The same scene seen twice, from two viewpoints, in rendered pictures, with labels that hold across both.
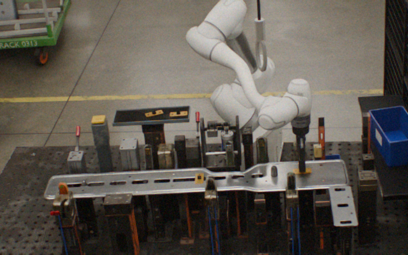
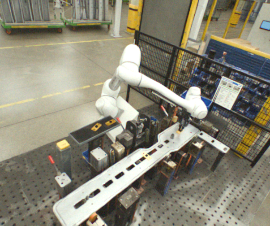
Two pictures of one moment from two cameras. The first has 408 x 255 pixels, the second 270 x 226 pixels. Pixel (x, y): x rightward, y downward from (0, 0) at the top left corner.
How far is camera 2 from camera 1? 3.15 m
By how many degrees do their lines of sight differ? 47
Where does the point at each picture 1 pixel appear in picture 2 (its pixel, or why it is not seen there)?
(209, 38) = (136, 71)
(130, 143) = (100, 153)
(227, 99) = (109, 105)
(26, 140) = not seen: outside the picture
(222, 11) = (135, 54)
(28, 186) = not seen: outside the picture
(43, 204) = (21, 219)
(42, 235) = not seen: outside the picture
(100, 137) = (66, 156)
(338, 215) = (219, 147)
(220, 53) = (146, 80)
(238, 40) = not seen: hidden behind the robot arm
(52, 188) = (66, 217)
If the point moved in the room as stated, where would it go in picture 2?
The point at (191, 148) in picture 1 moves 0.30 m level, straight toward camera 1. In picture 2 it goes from (130, 140) to (161, 162)
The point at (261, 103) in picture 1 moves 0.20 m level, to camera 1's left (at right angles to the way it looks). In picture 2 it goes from (195, 105) to (181, 115)
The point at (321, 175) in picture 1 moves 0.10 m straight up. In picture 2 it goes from (186, 130) to (190, 122)
